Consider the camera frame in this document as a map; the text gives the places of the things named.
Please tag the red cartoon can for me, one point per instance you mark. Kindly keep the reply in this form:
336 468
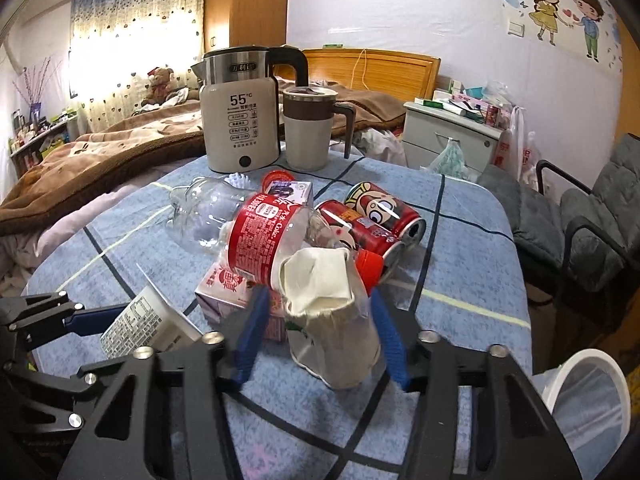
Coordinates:
387 211
356 231

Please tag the red cartoon can rear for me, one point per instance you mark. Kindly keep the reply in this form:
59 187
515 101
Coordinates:
387 211

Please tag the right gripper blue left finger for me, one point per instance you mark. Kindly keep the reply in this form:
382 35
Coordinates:
255 320

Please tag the teddy bear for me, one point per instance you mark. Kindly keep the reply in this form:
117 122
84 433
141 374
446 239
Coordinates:
161 85

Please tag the green patterned plastic bag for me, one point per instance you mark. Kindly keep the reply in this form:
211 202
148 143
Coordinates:
450 162

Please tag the wooden wardrobe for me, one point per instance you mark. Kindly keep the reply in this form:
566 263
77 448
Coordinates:
238 23

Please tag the brown bed blanket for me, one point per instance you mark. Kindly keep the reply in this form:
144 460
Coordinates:
76 173

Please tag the white electric kettle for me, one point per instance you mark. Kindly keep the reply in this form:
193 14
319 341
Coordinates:
239 100

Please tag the white labelled plastic tray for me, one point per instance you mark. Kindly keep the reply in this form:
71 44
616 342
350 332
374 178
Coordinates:
148 321

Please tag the white paper cup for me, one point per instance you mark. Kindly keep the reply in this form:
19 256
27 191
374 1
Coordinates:
328 318

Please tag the red round lid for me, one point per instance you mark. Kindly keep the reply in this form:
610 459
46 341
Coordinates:
278 175

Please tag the red cartoon can front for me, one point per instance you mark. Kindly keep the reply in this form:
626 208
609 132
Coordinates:
356 231

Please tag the beige brown lidded mug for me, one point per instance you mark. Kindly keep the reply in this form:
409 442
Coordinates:
308 115

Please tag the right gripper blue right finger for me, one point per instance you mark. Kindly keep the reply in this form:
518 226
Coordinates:
391 325

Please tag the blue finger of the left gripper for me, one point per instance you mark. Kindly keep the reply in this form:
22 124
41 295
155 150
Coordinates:
88 322

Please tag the wooden bed headboard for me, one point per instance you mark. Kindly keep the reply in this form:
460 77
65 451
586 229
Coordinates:
403 75

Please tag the grey cushioned armchair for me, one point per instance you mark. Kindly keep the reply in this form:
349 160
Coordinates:
589 237

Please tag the cartoon couple wall sticker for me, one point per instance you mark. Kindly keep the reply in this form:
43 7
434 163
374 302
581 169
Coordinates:
585 28

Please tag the clear crushed plastic bottle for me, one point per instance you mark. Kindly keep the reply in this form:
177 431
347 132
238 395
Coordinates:
203 213

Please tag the pink white milk carton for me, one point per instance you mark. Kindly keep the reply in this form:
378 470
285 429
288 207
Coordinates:
221 292

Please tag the blue checked tablecloth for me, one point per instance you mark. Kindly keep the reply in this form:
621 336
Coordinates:
462 281

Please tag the cola bottle red label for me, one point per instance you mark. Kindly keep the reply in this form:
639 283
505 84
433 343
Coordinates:
257 232

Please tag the white bedside cabinet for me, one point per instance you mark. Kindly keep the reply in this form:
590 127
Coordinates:
427 131

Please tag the white trash bin with bag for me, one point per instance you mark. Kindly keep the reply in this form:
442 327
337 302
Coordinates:
589 400

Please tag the patterned window curtain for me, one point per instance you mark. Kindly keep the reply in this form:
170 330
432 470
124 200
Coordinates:
115 43

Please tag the white red plastic bag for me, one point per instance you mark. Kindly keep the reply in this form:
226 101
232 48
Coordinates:
517 152

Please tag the small purple milk carton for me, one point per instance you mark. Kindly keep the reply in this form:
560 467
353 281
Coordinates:
297 192

